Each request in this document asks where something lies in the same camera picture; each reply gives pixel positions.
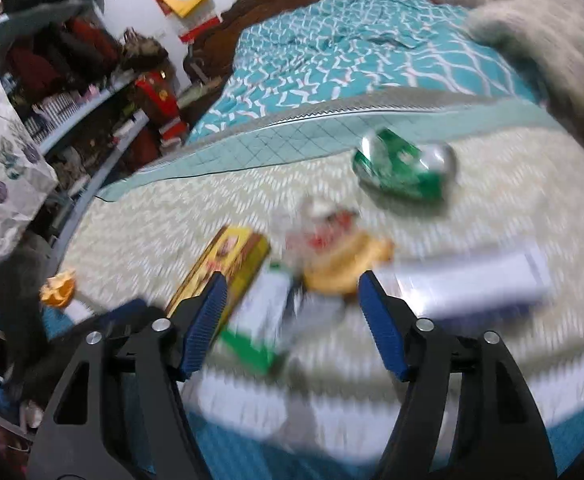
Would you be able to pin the white tissue pack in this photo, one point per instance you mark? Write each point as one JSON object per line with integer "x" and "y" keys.
{"x": 472, "y": 275}

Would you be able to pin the yellow cardboard box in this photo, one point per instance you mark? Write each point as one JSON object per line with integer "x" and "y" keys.
{"x": 216, "y": 260}

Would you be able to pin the crushed green can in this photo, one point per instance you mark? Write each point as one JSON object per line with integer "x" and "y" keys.
{"x": 407, "y": 165}

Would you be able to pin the folded grey checked blanket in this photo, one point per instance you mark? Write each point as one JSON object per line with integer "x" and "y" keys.
{"x": 547, "y": 35}

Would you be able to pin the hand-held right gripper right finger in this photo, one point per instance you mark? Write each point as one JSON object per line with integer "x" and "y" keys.
{"x": 382, "y": 325}

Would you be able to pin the hanging dark and red clothes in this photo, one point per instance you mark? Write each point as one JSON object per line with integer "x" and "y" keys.
{"x": 61, "y": 60}

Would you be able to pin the orange snack wrapper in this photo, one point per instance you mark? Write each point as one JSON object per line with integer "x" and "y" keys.
{"x": 342, "y": 260}

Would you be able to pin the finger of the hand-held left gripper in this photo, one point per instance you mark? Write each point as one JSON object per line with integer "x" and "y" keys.
{"x": 121, "y": 312}

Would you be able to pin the teal patterned quilt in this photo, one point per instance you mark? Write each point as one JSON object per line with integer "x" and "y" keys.
{"x": 352, "y": 55}

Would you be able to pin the grey storage shelf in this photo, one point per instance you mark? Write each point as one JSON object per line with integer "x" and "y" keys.
{"x": 86, "y": 110}

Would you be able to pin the orange peel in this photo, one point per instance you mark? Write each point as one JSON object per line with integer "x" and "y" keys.
{"x": 59, "y": 289}

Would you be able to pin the wooden nightstand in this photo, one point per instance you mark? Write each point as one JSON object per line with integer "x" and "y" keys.
{"x": 194, "y": 100}

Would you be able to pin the brown handbag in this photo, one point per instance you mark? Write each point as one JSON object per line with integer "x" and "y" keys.
{"x": 144, "y": 52}

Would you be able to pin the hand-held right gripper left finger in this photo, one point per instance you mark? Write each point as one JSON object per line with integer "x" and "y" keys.
{"x": 204, "y": 325}

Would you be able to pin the white plant-print cloth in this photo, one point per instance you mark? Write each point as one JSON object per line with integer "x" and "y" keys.
{"x": 1, "y": 185}

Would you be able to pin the red bag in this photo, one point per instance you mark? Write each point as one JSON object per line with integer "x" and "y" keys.
{"x": 159, "y": 105}

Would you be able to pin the clear bottle with green label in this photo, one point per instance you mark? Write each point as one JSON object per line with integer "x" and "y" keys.
{"x": 259, "y": 305}

